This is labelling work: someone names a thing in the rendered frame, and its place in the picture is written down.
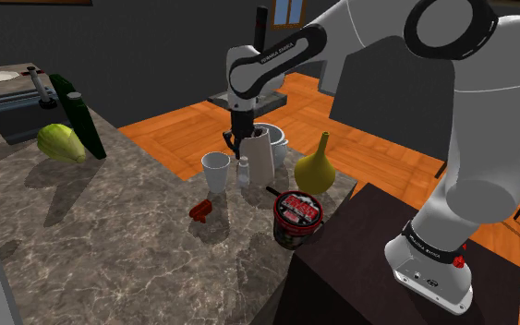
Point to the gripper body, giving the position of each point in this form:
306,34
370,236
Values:
242,122

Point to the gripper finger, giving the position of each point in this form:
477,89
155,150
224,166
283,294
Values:
229,143

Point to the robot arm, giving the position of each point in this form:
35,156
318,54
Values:
480,148

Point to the white paper cup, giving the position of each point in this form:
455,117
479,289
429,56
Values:
216,171

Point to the grey low table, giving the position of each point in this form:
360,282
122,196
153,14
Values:
266,100

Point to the small clear bottle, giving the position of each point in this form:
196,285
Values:
243,173

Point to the grey round pot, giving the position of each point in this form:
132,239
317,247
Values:
278,143

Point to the small red clip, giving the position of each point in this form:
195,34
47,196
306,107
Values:
201,209

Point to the yellow long-necked vase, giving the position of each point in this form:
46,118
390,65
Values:
314,173

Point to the red-lidded round tub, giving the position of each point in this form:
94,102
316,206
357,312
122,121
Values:
296,218

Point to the wooden framed window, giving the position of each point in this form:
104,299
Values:
288,12

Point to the dark green bottle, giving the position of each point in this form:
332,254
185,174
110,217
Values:
81,118

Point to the green squash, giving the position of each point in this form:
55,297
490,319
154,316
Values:
59,143

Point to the dark robot stand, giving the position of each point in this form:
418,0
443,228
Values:
358,265

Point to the dark grey toaster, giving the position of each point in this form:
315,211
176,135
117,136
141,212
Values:
16,115

